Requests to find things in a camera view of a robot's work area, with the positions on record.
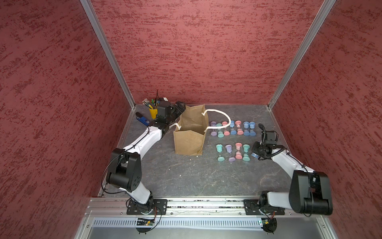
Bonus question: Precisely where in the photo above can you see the large green sand timer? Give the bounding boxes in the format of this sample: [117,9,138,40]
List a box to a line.
[242,144,250,161]

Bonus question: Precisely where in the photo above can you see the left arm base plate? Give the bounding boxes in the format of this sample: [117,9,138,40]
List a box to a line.
[126,199,168,216]

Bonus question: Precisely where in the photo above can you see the yellow pen cup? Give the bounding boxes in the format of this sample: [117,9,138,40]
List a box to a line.
[149,107,158,120]

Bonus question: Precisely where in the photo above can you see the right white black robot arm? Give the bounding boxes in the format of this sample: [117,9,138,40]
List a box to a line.
[251,141,333,216]

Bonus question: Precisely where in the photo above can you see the pens in cup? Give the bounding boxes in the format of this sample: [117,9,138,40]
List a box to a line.
[142,99,157,110]

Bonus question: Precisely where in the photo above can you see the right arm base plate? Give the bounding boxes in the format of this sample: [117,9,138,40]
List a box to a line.
[243,199,285,217]

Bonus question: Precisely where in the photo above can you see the blue sand timer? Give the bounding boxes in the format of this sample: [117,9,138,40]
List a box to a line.
[229,120,237,135]
[249,121,256,136]
[243,121,250,136]

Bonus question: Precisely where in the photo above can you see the aluminium front rail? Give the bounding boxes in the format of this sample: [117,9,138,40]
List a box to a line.
[75,197,337,239]

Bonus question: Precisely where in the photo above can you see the blue stapler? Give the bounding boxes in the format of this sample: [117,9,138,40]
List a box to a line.
[135,112,150,126]

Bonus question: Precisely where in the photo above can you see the purple sand timer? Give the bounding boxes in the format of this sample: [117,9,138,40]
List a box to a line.
[225,144,236,162]
[210,121,217,136]

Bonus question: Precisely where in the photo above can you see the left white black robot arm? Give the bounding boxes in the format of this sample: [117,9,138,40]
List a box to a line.
[104,101,186,215]

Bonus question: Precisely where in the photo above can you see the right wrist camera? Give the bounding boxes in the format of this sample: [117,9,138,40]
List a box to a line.
[261,130,279,145]

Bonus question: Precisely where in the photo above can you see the pink sand timer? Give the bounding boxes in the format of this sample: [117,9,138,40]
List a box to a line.
[222,121,230,136]
[235,142,243,159]
[235,120,244,135]

